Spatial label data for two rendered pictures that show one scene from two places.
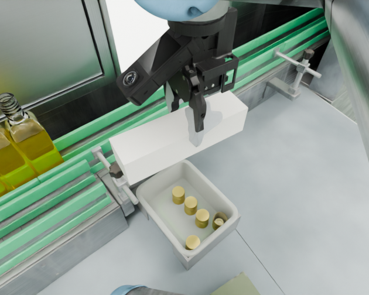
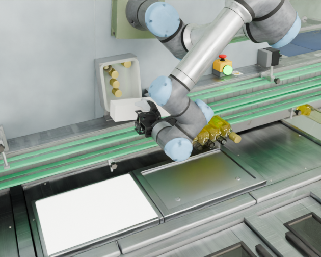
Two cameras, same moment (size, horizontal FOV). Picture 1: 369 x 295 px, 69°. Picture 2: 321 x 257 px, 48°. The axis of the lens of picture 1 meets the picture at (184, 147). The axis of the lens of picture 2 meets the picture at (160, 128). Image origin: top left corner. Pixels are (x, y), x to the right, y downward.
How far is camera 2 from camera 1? 1.09 m
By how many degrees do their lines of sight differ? 43
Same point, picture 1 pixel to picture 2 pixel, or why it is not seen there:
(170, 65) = (168, 119)
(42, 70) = (175, 173)
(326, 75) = not seen: outside the picture
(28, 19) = (183, 187)
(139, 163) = not seen: hidden behind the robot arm
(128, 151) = not seen: hidden behind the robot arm
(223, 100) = (122, 115)
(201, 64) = (154, 119)
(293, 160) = (23, 81)
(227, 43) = (144, 122)
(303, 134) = not seen: outside the picture
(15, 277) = (201, 86)
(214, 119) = (139, 103)
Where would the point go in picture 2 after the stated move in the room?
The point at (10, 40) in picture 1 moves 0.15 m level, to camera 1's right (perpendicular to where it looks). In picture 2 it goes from (189, 181) to (163, 170)
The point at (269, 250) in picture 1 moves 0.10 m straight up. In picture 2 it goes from (85, 37) to (91, 43)
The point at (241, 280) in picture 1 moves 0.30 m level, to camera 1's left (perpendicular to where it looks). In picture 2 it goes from (120, 35) to (172, 69)
